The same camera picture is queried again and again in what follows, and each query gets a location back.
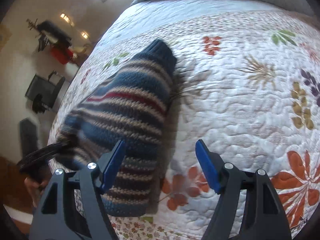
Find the black office chair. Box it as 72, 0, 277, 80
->
25, 70, 66, 114

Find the person's left hand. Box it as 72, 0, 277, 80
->
24, 171, 52, 208

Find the black box by bed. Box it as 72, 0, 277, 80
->
19, 118, 39, 158

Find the black wall rack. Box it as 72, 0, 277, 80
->
26, 19, 72, 52

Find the red bag on wall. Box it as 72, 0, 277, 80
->
50, 46, 73, 65

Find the white floral quilt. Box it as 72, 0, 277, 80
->
49, 0, 319, 239

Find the striped knit sweater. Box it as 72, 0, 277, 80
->
55, 40, 177, 217

